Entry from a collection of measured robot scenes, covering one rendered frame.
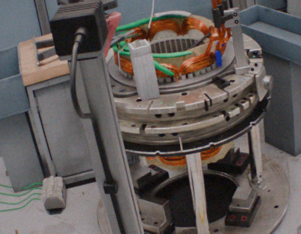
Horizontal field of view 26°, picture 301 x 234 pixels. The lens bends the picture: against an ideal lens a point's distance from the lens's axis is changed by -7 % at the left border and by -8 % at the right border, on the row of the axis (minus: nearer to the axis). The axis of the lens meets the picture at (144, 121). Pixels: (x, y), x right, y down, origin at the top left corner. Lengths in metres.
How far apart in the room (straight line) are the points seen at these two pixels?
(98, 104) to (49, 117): 0.75
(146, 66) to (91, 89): 0.42
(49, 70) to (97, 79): 0.71
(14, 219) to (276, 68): 0.63
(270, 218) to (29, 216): 0.51
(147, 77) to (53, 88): 0.35
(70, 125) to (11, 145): 0.14
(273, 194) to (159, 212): 0.23
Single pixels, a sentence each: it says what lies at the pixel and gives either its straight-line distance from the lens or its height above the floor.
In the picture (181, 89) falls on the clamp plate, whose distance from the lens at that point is 1.08.
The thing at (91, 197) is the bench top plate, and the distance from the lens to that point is 1.43.
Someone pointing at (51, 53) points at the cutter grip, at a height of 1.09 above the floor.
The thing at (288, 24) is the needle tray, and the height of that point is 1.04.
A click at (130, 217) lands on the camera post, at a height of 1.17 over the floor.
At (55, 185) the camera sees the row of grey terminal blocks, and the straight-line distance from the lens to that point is 1.43.
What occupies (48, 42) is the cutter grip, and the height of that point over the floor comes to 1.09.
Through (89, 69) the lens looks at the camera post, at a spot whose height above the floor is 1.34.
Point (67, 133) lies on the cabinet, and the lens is 1.42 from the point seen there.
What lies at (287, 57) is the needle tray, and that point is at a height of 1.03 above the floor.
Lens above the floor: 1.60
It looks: 30 degrees down
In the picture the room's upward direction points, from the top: 11 degrees counter-clockwise
